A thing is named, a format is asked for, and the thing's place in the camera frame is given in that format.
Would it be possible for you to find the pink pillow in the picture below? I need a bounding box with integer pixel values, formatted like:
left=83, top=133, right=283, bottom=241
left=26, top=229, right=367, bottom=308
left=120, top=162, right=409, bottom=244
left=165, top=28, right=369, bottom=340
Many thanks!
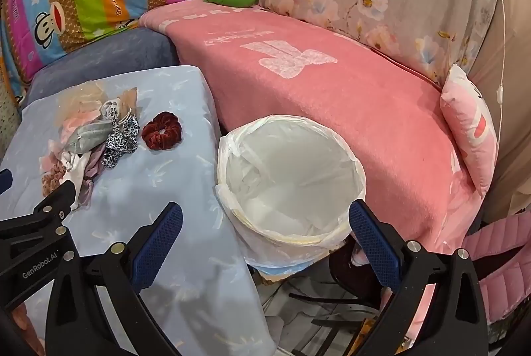
left=440, top=63, right=498, bottom=197

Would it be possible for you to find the person's left hand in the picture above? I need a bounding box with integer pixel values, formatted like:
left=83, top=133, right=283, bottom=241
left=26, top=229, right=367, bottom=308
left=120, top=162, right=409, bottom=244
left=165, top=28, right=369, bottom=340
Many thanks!
left=6, top=298, right=47, bottom=356

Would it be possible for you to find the pink blanket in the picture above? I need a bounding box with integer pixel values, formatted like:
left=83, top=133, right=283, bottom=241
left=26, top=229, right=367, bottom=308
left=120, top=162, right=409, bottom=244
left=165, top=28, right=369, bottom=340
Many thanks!
left=139, top=0, right=486, bottom=323

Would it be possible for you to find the red velvet scrunchie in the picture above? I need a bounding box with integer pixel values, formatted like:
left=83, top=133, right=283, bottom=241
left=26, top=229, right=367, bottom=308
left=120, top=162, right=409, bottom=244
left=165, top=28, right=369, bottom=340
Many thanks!
left=141, top=111, right=183, bottom=151

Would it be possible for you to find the grey cloth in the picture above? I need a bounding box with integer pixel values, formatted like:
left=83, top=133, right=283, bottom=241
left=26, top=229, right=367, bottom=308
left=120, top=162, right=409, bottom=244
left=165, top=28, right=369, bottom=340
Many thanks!
left=68, top=119, right=113, bottom=153

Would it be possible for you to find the pink quilted chair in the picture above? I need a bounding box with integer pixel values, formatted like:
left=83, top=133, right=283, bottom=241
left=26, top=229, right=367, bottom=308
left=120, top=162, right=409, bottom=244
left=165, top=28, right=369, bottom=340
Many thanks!
left=460, top=211, right=531, bottom=323

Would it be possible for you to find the white bag-lined trash bin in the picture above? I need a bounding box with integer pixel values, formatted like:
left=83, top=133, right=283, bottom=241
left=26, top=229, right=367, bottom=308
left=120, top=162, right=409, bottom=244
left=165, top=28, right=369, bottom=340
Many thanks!
left=215, top=114, right=368, bottom=271

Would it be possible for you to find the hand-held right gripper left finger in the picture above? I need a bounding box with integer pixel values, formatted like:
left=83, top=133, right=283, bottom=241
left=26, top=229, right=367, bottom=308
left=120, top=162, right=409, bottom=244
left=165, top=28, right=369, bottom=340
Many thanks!
left=45, top=202, right=184, bottom=356

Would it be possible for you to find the light blue tablecloth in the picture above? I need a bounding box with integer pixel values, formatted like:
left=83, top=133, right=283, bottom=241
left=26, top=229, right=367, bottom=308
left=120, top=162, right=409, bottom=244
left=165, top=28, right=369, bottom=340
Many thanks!
left=0, top=66, right=276, bottom=356

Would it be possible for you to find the white cloth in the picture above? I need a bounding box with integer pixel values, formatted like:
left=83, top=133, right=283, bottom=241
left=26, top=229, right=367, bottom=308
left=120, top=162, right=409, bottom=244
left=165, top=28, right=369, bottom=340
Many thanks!
left=62, top=153, right=92, bottom=211

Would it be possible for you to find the speckled pale cloth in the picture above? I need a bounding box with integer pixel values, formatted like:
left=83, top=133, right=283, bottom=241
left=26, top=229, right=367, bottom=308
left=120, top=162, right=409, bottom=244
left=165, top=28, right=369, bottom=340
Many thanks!
left=0, top=88, right=23, bottom=158

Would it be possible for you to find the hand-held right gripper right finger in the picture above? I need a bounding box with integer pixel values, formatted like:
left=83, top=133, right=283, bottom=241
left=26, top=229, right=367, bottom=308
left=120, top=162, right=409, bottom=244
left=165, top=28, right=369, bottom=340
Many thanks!
left=348, top=199, right=490, bottom=356

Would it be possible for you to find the pale wooden board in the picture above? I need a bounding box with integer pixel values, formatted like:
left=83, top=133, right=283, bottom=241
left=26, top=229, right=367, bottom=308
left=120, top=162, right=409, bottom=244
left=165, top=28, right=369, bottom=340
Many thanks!
left=253, top=252, right=328, bottom=286

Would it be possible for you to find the beige mesh cloth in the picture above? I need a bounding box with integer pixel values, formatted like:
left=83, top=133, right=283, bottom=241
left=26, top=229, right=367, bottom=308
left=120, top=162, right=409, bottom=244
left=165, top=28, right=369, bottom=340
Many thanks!
left=56, top=81, right=139, bottom=124

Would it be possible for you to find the pink cloth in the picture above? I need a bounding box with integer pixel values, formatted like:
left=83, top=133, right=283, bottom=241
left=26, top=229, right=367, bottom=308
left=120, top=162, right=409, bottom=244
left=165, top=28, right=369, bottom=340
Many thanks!
left=60, top=111, right=104, bottom=141

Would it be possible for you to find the brown stocking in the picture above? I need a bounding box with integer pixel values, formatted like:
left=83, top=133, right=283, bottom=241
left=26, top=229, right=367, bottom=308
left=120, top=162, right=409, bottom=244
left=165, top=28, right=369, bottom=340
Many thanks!
left=118, top=87, right=139, bottom=116

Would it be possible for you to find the leopard print scrunchie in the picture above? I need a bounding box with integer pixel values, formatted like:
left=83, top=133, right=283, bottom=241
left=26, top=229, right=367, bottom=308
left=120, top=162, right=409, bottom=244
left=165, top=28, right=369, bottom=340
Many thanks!
left=102, top=113, right=141, bottom=169

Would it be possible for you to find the tan scrunchie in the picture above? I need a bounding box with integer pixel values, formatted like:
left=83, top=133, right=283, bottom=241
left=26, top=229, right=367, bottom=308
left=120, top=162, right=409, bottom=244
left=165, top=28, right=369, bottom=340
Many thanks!
left=40, top=161, right=71, bottom=197

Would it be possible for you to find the white cable with switch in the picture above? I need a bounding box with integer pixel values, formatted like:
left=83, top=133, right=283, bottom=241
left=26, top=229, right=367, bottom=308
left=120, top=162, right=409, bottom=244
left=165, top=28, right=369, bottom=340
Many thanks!
left=492, top=0, right=509, bottom=104

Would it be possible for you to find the blue-grey cushion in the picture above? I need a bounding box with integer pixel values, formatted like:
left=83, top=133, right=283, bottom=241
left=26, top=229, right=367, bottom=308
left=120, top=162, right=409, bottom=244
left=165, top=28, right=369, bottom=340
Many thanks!
left=21, top=28, right=181, bottom=108

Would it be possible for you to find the purple cloth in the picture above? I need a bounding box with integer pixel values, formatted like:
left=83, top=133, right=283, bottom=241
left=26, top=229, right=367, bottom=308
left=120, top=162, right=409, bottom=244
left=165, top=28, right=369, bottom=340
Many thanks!
left=77, top=142, right=109, bottom=205

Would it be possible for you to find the black chair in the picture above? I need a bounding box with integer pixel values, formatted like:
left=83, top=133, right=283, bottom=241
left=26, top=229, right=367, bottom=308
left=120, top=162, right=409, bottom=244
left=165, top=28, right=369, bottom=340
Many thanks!
left=288, top=242, right=399, bottom=356

